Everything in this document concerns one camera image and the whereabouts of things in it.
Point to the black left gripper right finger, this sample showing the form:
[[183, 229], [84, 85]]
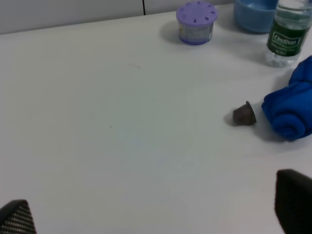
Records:
[[293, 201]]

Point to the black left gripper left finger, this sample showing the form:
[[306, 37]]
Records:
[[16, 218]]

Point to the blue knit cloth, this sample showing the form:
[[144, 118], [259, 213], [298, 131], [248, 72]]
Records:
[[289, 110]]

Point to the brown coffee capsule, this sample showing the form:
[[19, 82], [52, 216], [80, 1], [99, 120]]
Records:
[[244, 115]]

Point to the clear green-label water bottle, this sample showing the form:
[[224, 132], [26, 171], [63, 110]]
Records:
[[291, 24]]

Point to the blue bowl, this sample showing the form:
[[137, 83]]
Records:
[[255, 15]]

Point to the purple lid air freshener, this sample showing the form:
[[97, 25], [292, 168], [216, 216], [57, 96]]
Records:
[[195, 22]]

